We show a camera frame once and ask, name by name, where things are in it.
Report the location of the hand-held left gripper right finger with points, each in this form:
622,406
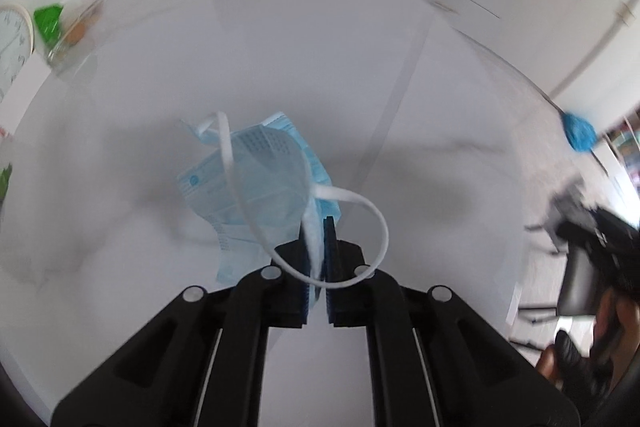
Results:
330,267

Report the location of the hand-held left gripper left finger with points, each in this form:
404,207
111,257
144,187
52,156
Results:
298,302

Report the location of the blue face mask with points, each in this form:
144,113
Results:
270,187

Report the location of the person's right forearm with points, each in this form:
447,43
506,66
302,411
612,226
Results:
548,359

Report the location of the person's right hand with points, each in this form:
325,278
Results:
580,372

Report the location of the dark grey chair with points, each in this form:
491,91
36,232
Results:
580,287

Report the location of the blue duster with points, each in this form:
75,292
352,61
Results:
579,132

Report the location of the green packet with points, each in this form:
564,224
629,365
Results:
4,182
49,23

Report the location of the clear glass jar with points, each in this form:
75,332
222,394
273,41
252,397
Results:
75,34

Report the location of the white wall clock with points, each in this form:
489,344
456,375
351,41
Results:
12,52

